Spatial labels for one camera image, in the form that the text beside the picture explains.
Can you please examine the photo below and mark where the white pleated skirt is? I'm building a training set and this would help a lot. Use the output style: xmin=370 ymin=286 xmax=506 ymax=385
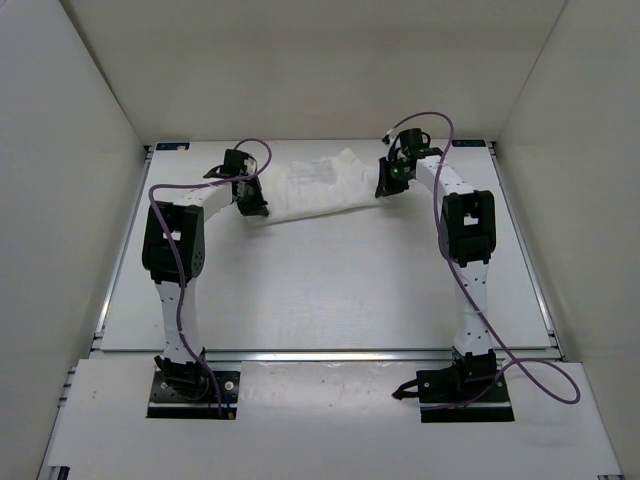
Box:
xmin=256 ymin=148 xmax=380 ymax=225

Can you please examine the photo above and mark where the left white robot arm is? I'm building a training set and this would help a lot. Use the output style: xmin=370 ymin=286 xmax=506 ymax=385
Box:
xmin=142 ymin=147 xmax=269 ymax=402

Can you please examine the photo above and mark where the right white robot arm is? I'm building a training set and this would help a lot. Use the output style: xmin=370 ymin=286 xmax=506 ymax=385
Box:
xmin=375 ymin=128 xmax=497 ymax=403

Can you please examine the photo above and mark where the left blue corner label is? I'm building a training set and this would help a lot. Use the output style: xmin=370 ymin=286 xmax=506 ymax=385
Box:
xmin=155 ymin=142 xmax=190 ymax=151

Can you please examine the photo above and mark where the blue corner label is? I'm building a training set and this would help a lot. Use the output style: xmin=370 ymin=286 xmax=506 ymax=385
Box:
xmin=155 ymin=142 xmax=190 ymax=151
xmin=452 ymin=139 xmax=486 ymax=148

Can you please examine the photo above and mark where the right blue corner label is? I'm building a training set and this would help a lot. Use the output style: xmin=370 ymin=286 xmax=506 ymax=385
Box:
xmin=452 ymin=139 xmax=486 ymax=148

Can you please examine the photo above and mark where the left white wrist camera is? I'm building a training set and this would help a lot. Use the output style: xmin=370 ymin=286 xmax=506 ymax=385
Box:
xmin=244 ymin=156 xmax=258 ymax=175

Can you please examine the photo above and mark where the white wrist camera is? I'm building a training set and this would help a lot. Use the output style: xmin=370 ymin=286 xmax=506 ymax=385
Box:
xmin=381 ymin=129 xmax=401 ymax=150
xmin=244 ymin=156 xmax=258 ymax=175

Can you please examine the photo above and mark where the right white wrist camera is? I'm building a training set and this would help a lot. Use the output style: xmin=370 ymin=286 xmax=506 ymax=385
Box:
xmin=381 ymin=129 xmax=401 ymax=150

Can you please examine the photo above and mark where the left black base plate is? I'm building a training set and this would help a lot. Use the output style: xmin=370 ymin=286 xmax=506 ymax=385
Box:
xmin=146 ymin=367 xmax=241 ymax=421

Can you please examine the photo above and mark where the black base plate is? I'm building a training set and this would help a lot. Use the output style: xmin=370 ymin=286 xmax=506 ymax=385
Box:
xmin=146 ymin=367 xmax=241 ymax=421
xmin=416 ymin=369 xmax=515 ymax=424

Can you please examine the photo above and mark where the aluminium rail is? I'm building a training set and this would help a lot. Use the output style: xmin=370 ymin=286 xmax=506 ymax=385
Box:
xmin=89 ymin=347 xmax=481 ymax=367

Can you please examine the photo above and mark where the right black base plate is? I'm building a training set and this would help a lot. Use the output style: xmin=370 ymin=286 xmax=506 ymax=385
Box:
xmin=416 ymin=369 xmax=515 ymax=424

